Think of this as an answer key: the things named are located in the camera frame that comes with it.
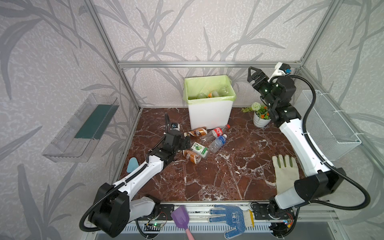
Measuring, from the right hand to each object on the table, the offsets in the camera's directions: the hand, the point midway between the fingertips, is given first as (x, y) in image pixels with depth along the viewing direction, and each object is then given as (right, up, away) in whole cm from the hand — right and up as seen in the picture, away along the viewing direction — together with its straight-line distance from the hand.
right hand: (255, 68), depth 67 cm
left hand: (-34, -31, +18) cm, 50 cm away
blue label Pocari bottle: (-14, -39, +30) cm, 51 cm away
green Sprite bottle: (-24, -6, +38) cm, 45 cm away
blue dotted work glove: (-8, -71, +5) cm, 72 cm away
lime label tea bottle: (-25, -43, +26) cm, 56 cm away
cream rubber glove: (+26, -55, +19) cm, 64 cm away
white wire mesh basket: (+30, -28, -3) cm, 41 cm away
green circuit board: (-47, -74, +4) cm, 88 cm away
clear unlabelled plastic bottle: (-10, -6, +22) cm, 25 cm away
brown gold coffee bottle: (-27, -32, +32) cm, 53 cm away
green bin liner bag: (-14, -1, +37) cm, 40 cm away
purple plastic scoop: (-34, -71, +4) cm, 79 cm away
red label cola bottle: (-20, -35, +32) cm, 52 cm away
